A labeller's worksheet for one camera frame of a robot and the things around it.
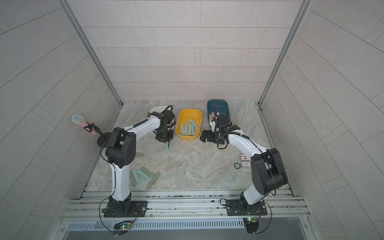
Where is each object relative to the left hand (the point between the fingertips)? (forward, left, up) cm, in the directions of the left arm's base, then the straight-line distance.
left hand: (172, 139), depth 96 cm
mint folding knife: (-6, +3, +2) cm, 6 cm away
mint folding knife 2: (+9, -9, +1) cm, 12 cm away
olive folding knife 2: (-25, +8, -1) cm, 26 cm away
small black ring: (-17, -39, 0) cm, 43 cm away
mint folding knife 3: (+7, -11, +2) cm, 13 cm away
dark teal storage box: (+24, -34, +6) cm, 42 cm away
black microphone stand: (-2, +43, +3) cm, 43 cm away
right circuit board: (-44, -42, 0) cm, 61 cm away
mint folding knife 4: (+7, -13, +2) cm, 15 cm away
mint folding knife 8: (-25, +16, -1) cm, 29 cm away
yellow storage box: (+19, -7, +2) cm, 20 cm away
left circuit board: (-45, +16, +1) cm, 48 cm away
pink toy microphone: (-2, +45, +23) cm, 51 cm away
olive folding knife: (-19, +14, -1) cm, 24 cm away
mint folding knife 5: (+12, -14, +1) cm, 18 cm away
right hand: (-3, -22, +8) cm, 23 cm away
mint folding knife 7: (-22, +13, 0) cm, 26 cm away
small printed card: (-16, -44, +2) cm, 47 cm away
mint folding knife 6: (+6, -6, +1) cm, 9 cm away
